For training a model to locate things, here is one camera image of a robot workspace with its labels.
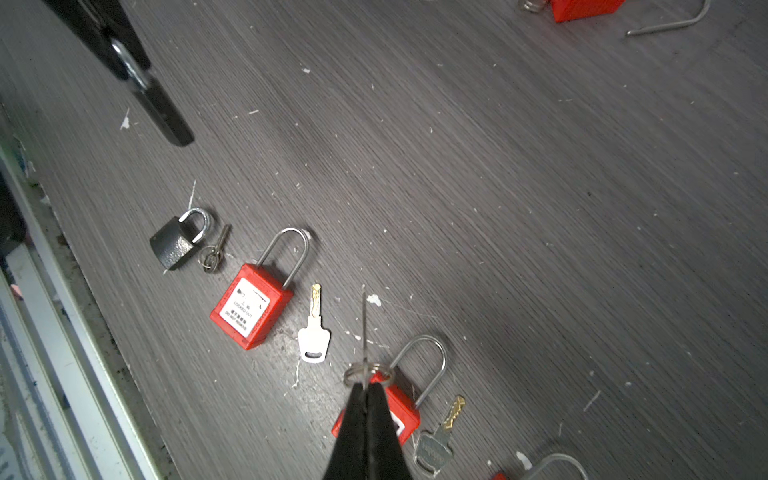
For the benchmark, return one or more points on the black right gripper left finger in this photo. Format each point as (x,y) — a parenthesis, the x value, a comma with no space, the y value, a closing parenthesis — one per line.
(348,458)

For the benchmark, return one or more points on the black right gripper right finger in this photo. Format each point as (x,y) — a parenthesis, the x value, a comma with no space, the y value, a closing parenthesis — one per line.
(385,459)

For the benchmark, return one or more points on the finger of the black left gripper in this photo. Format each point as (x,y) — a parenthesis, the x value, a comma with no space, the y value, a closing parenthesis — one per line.
(97,23)

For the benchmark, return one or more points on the key with ring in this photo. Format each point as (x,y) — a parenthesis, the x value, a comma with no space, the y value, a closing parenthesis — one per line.
(365,354)

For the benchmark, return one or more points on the black padlock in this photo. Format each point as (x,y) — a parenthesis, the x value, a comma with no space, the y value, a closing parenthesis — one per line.
(154,99)
(179,238)

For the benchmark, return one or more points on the silver key white head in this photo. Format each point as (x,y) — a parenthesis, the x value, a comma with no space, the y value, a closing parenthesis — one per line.
(314,339)

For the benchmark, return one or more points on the small key on ring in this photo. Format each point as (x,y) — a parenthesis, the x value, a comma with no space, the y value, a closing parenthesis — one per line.
(211,256)

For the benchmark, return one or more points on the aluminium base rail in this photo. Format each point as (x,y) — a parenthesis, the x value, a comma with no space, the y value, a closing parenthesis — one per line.
(70,408)

